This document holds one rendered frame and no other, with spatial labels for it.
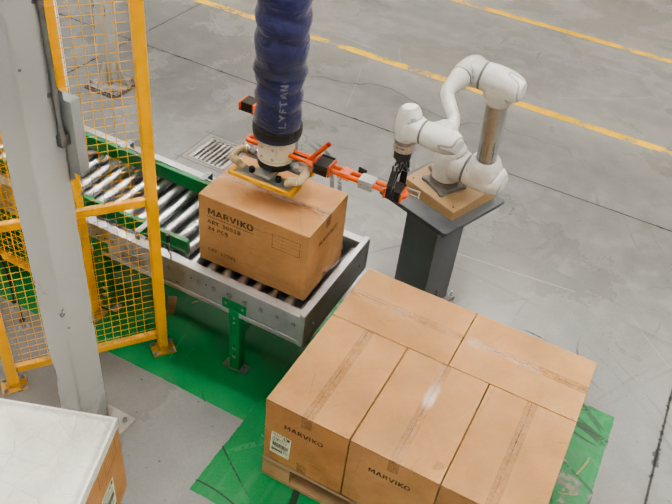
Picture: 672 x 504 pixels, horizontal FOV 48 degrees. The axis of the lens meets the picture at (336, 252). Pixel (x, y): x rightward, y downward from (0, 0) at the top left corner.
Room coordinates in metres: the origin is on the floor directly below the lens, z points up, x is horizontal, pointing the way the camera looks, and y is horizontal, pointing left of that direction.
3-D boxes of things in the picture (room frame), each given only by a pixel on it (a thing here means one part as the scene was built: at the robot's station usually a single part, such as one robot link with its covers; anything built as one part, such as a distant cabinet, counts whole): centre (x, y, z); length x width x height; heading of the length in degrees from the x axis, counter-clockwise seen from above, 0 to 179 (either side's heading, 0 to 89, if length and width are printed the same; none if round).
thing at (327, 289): (2.81, -0.02, 0.58); 0.70 x 0.03 x 0.06; 157
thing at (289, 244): (2.95, 0.33, 0.75); 0.60 x 0.40 x 0.40; 68
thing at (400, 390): (2.26, -0.53, 0.34); 1.20 x 1.00 x 0.40; 67
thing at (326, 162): (2.86, 0.10, 1.20); 0.10 x 0.08 x 0.06; 158
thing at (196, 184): (3.66, 1.28, 0.60); 1.60 x 0.10 x 0.09; 67
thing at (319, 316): (2.81, -0.02, 0.48); 0.70 x 0.03 x 0.15; 157
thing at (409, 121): (2.73, -0.24, 1.55); 0.13 x 0.11 x 0.16; 61
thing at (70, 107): (2.26, 1.02, 1.62); 0.20 x 0.05 x 0.30; 67
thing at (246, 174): (2.87, 0.37, 1.10); 0.34 x 0.10 x 0.05; 68
